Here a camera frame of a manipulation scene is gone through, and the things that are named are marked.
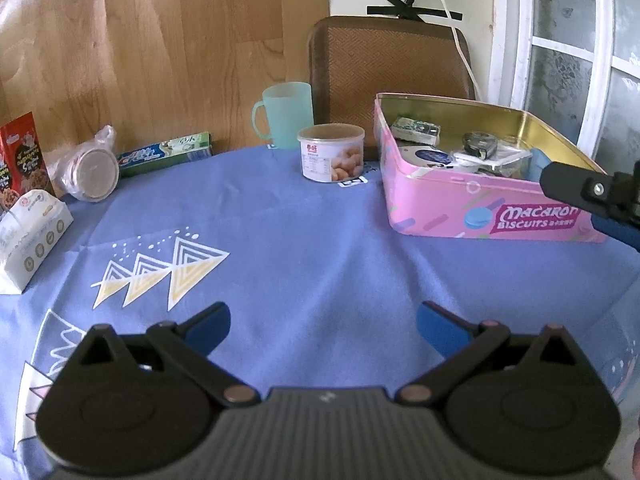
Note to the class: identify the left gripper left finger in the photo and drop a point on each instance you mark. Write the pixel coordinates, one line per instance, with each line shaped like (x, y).
(186, 347)

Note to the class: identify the white snack can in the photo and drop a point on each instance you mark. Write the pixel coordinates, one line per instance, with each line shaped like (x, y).
(331, 153)

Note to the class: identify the mint green plastic mug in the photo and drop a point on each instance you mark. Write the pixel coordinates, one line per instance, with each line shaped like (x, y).
(289, 110)

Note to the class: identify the blue glasses case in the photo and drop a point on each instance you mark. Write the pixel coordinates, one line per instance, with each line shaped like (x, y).
(537, 162)

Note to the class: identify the wooden board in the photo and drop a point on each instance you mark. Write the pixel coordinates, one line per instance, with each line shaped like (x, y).
(152, 69)

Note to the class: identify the red cereal box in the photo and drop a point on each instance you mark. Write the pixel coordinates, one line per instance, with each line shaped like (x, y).
(22, 165)

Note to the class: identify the green correction tape dispenser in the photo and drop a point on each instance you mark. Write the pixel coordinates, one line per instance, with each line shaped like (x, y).
(479, 144)

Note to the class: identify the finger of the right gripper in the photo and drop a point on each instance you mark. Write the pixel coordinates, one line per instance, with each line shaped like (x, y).
(613, 201)

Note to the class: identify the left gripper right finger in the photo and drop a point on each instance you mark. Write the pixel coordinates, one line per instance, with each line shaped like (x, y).
(465, 347)

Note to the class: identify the bagged paper cups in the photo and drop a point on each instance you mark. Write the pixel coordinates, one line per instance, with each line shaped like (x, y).
(89, 171)

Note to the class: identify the clear packaged item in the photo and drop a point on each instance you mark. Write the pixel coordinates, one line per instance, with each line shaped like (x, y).
(509, 161)

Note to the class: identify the white framed frosted window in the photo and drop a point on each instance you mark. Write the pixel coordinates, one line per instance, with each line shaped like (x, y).
(575, 65)

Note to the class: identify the small white tissue packet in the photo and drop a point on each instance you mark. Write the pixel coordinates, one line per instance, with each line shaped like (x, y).
(415, 131)

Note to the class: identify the green toothpaste box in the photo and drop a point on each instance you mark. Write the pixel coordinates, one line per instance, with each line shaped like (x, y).
(165, 154)

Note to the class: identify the white tissue pack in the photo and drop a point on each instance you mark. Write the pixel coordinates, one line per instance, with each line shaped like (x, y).
(29, 231)

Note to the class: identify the white cream box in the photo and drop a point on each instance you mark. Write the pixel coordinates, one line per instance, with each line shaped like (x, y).
(425, 156)

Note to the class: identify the pink macaron biscuit tin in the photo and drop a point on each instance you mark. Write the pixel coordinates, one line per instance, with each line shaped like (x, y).
(439, 202)

